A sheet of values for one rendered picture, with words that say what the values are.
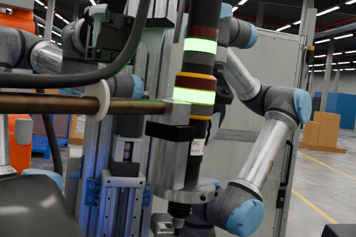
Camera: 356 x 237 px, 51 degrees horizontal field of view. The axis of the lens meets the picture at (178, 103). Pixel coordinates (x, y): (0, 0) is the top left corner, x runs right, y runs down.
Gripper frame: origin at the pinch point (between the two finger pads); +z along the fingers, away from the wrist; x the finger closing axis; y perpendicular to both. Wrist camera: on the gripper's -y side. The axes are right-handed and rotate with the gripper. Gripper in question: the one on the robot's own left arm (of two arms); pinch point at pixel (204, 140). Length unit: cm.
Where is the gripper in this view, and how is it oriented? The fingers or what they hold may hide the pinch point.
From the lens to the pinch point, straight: 96.6
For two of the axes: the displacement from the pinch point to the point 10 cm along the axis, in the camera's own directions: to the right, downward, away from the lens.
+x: -9.3, -1.0, -3.4
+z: -1.3, 9.9, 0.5
